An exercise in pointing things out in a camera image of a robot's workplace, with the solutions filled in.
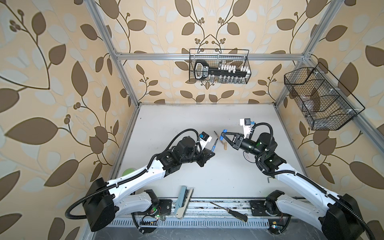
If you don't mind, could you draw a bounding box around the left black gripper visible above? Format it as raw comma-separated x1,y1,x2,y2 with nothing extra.
179,143,217,167

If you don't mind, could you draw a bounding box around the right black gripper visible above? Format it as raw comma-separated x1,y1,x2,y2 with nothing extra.
222,131,265,161

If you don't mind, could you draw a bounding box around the blue pen cap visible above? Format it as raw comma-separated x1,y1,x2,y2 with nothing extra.
220,129,228,141

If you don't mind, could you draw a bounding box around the blue pen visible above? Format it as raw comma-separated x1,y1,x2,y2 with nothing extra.
211,138,219,152

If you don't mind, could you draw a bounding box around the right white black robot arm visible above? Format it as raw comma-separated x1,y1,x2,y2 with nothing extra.
221,123,376,240

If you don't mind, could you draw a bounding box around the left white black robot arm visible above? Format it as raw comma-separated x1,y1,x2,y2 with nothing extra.
65,129,215,232

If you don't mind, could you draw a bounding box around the light blue stapler tool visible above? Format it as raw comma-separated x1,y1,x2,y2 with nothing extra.
174,186,194,219

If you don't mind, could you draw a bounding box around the black socket tool set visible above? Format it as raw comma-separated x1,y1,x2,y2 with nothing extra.
192,60,251,80

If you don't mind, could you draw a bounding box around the green round button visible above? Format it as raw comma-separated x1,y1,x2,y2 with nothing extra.
122,168,136,177

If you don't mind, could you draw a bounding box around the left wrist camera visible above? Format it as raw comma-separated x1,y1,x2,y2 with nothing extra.
199,132,212,149

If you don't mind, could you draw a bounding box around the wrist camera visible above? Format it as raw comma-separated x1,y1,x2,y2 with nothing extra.
240,118,255,138
199,132,212,149

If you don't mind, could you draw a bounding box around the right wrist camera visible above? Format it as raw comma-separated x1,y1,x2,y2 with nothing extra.
240,118,255,138

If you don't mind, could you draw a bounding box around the center black wire basket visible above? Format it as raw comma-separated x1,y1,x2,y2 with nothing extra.
189,48,252,85

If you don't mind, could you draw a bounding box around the black wire basket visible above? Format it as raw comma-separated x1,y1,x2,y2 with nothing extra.
284,62,366,131
189,48,252,85

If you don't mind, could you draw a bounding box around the black handled screwdriver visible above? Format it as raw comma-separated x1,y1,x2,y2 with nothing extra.
210,202,248,223

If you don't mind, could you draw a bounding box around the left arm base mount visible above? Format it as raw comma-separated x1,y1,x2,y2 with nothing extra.
131,199,172,235

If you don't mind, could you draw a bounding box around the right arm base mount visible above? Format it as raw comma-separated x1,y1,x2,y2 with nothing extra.
249,190,292,235

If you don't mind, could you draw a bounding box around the right black wire basket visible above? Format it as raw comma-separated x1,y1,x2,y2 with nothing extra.
284,62,366,131

